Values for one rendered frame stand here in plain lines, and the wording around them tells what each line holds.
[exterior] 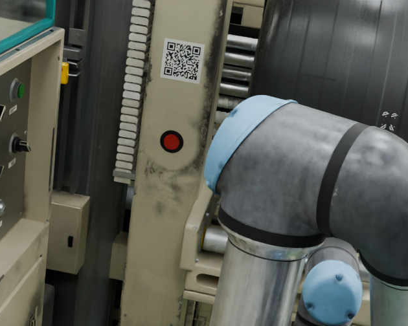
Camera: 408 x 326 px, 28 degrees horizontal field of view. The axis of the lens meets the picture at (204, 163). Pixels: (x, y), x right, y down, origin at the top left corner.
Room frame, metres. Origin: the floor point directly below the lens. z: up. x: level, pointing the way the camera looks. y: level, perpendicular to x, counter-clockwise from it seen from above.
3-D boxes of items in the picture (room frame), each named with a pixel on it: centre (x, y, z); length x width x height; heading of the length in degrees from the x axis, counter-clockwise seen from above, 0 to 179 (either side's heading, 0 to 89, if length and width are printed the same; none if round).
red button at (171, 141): (1.47, 0.07, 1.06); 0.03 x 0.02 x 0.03; 84
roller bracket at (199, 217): (1.54, -0.02, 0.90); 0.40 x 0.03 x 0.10; 174
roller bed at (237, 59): (1.92, -0.02, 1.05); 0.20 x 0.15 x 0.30; 84
